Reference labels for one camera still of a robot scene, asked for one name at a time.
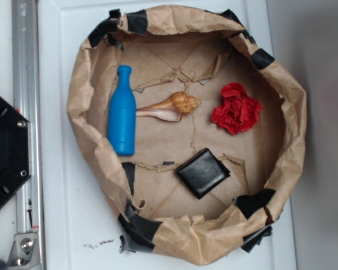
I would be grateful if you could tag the orange spiral seashell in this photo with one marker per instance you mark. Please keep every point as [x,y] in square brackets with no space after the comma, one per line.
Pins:
[172,109]

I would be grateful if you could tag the black leather wallet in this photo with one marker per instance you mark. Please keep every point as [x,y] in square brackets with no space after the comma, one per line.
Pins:
[202,172]

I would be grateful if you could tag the brown paper bin with tape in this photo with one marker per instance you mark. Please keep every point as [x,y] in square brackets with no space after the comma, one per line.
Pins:
[173,49]

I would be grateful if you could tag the white plastic tray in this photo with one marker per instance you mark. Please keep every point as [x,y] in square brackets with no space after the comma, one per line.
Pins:
[81,231]

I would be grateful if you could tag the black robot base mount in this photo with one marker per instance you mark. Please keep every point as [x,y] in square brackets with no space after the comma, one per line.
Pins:
[14,151]

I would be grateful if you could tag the crumpled red paper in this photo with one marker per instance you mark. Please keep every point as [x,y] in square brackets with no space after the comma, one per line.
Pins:
[239,112]

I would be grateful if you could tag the metal corner bracket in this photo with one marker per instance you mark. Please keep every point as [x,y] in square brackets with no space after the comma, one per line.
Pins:
[25,251]

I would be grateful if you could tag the aluminium frame rail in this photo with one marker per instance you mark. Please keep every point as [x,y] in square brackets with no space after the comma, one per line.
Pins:
[29,199]

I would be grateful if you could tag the blue plastic bottle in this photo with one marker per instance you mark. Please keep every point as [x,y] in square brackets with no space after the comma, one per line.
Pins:
[122,115]

